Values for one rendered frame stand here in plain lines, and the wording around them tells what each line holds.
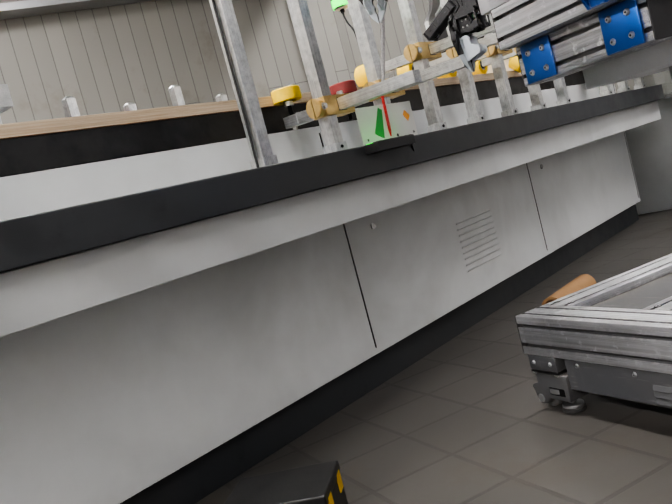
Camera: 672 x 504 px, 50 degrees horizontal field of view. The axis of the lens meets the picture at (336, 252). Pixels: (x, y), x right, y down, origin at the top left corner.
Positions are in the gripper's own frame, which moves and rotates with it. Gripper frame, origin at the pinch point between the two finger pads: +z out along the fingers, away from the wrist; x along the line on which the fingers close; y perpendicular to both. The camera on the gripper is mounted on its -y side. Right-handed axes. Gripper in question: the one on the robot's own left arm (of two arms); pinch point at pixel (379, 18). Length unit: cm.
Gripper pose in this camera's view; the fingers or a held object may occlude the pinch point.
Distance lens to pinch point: 203.3
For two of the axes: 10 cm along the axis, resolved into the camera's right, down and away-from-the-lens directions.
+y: -3.3, 1.4, -9.3
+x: 9.1, -2.0, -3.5
